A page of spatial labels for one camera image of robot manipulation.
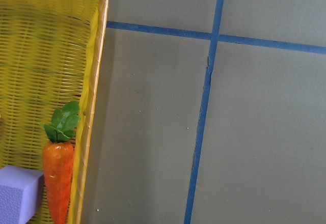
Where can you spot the yellow plastic basket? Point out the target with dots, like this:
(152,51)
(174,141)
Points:
(50,54)

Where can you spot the toy carrot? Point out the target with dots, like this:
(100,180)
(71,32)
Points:
(57,159)

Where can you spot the purple foam block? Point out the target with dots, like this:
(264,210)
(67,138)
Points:
(21,193)

